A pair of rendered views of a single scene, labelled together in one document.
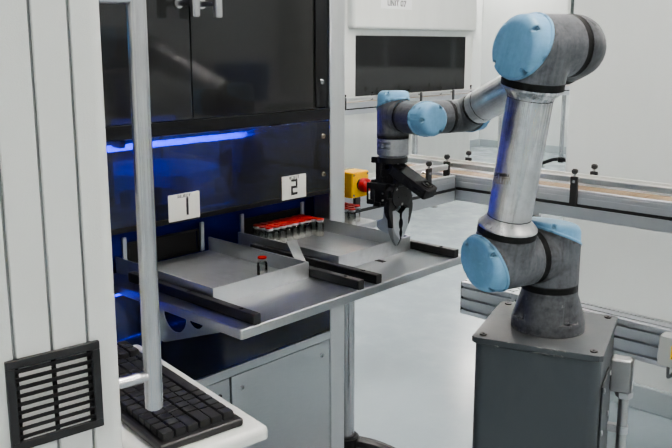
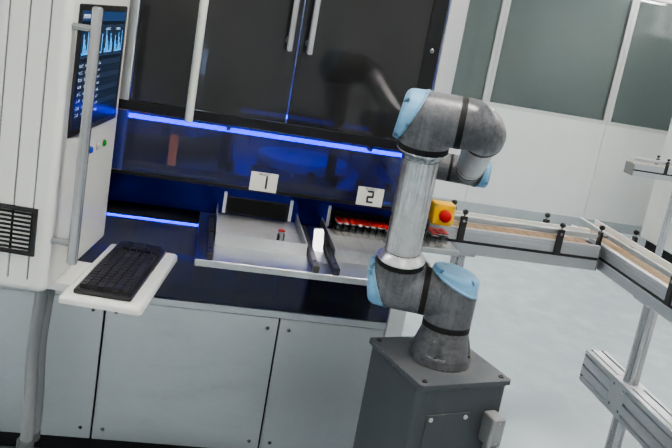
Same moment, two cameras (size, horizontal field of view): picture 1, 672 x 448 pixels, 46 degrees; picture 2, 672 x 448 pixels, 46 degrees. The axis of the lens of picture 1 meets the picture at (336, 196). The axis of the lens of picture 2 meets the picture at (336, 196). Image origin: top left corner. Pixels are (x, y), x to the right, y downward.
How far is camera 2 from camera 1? 1.29 m
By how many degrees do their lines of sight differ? 36
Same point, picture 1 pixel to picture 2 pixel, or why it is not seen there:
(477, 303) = (590, 374)
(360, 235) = not seen: hidden behind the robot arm
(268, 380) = (314, 336)
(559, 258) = (436, 299)
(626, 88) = not seen: outside the picture
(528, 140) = (404, 189)
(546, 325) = (418, 351)
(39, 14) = (33, 30)
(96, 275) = (43, 174)
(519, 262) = (390, 286)
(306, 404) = (349, 371)
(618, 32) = not seen: outside the picture
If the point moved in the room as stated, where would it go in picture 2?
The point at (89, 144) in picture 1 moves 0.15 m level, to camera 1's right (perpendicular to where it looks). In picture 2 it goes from (50, 103) to (88, 117)
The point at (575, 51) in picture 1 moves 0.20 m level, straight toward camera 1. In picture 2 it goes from (442, 126) to (367, 120)
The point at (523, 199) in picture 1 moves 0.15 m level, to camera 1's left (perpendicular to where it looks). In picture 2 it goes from (399, 236) to (348, 218)
